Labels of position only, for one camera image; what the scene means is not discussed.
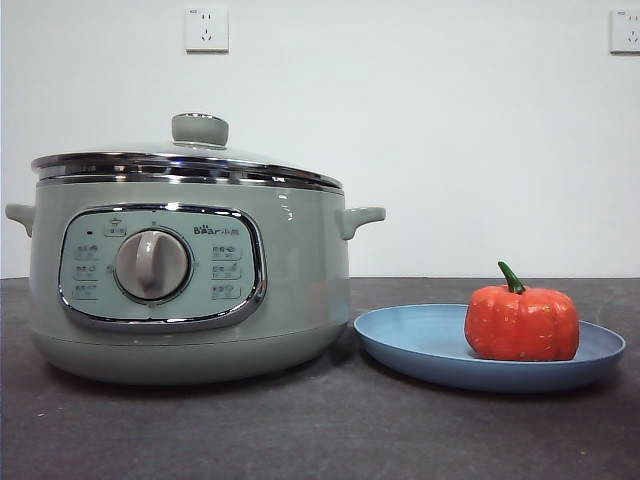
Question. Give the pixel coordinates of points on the glass lid with green knob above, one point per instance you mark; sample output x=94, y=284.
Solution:
x=200, y=129

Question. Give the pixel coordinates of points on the orange toy pumpkin green stem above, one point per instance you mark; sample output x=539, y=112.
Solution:
x=520, y=325

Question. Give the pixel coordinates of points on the pale green electric steamer pot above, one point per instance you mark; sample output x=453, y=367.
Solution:
x=300, y=280

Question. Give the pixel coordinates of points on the blue round plate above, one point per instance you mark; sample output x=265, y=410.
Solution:
x=420, y=345

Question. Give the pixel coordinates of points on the white wall socket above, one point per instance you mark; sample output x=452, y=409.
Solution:
x=207, y=30
x=626, y=31

